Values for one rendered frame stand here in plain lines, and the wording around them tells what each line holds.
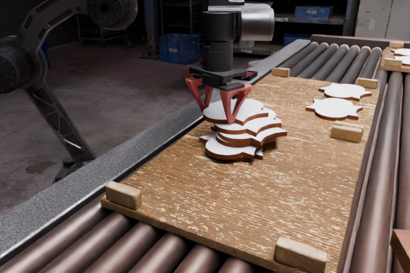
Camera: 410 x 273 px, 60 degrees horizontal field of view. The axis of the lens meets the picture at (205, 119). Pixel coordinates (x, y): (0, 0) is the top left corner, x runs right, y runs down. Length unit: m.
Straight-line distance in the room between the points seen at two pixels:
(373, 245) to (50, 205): 0.49
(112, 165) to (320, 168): 0.39
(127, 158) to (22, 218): 0.22
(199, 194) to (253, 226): 0.11
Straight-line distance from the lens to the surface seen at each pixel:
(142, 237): 0.53
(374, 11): 5.57
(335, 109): 0.93
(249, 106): 0.75
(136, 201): 0.54
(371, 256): 0.54
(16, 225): 0.61
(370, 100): 1.07
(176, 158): 0.67
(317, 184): 0.62
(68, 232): 0.57
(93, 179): 0.68
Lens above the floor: 1.26
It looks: 23 degrees down
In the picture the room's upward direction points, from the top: straight up
